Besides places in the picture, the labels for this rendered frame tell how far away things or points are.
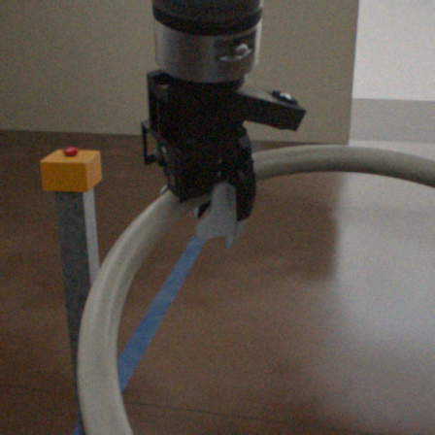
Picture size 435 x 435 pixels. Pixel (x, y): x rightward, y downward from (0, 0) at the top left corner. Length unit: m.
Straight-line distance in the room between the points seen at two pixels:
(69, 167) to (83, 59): 5.45
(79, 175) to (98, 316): 1.03
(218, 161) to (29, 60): 6.68
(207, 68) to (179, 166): 0.09
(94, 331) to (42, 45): 6.69
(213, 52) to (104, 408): 0.28
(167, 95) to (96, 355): 0.22
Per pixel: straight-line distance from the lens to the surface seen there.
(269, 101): 0.56
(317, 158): 0.64
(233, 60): 0.48
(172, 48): 0.48
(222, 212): 0.59
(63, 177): 1.50
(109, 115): 6.88
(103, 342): 0.46
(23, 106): 7.32
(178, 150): 0.53
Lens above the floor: 1.45
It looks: 20 degrees down
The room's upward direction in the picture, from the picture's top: straight up
